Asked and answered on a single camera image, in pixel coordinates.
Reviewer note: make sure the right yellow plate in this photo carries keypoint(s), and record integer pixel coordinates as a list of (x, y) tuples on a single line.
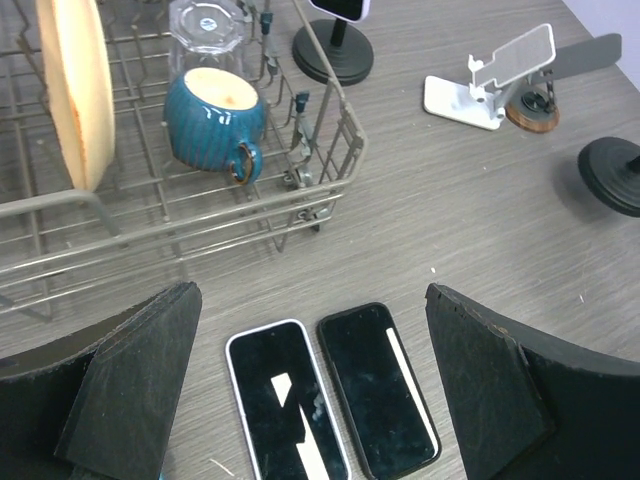
[(79, 87)]

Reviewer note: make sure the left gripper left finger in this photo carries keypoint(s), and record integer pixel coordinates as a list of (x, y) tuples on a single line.
[(100, 403)]

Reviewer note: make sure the black round-base phone stand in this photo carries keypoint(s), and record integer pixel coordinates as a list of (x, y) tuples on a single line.
[(348, 51)]

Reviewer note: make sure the clear glass cup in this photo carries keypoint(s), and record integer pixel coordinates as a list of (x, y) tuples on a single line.
[(206, 34)]

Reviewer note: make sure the white folding phone stand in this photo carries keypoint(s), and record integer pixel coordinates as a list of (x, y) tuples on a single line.
[(482, 101)]

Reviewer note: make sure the grey wire dish rack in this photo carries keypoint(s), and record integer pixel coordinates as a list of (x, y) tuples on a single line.
[(152, 216)]

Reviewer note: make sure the wooden base phone stand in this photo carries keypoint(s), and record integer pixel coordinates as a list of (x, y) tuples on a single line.
[(534, 106)]

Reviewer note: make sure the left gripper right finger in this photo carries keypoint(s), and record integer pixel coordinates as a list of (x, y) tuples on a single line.
[(528, 405)]

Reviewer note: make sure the black gooseneck phone stand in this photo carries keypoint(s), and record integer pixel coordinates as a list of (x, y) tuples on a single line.
[(609, 167)]

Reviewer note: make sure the black phone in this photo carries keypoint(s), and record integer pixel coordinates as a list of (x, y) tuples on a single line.
[(388, 419)]

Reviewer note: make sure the lavender case phone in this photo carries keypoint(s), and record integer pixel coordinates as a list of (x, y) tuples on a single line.
[(288, 422)]

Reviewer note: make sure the blue ceramic mug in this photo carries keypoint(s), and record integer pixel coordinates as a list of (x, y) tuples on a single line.
[(215, 120)]

